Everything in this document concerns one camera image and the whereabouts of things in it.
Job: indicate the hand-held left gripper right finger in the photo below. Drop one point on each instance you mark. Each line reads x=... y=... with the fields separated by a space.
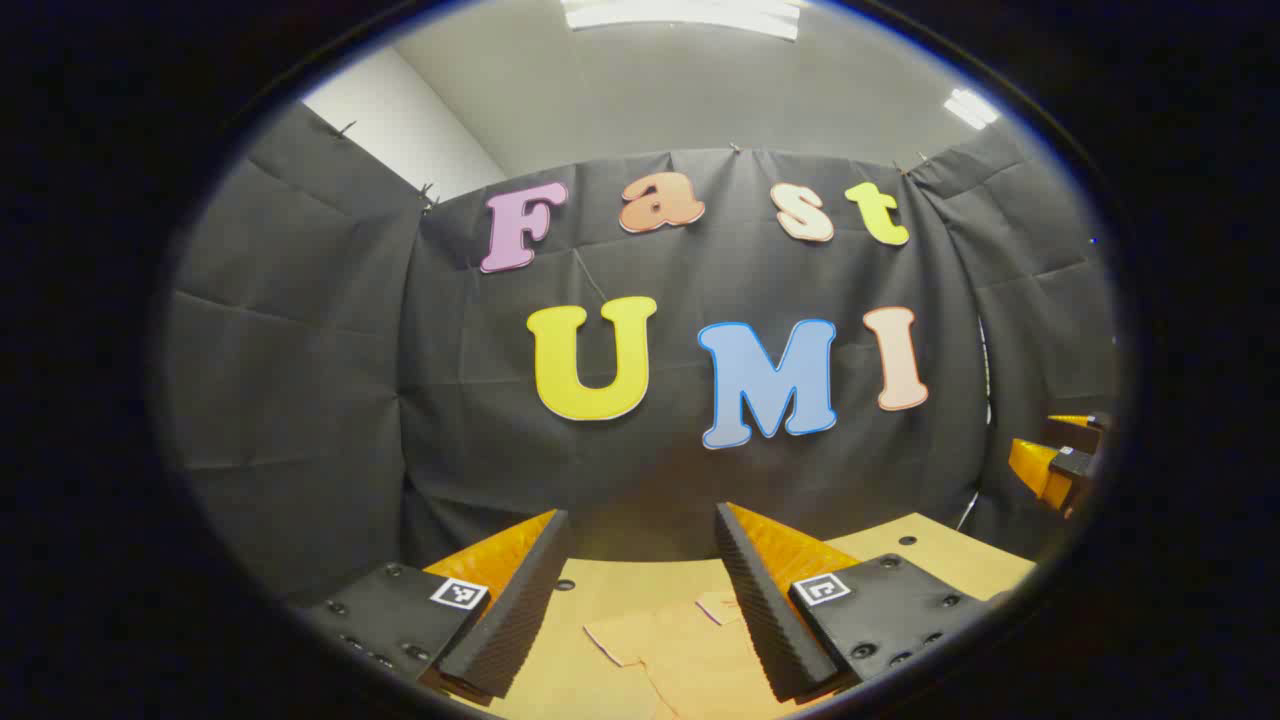
x=765 y=610

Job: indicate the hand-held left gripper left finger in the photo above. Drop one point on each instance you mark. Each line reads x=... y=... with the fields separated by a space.
x=515 y=600

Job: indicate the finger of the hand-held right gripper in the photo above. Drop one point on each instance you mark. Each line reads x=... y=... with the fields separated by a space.
x=1078 y=424
x=1040 y=470

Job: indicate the orange T-shirt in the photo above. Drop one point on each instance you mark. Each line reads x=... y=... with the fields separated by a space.
x=690 y=660

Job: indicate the black backdrop cloth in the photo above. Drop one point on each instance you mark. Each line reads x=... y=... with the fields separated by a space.
x=400 y=400

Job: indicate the long ceiling light panel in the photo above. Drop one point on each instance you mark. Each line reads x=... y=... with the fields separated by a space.
x=690 y=14

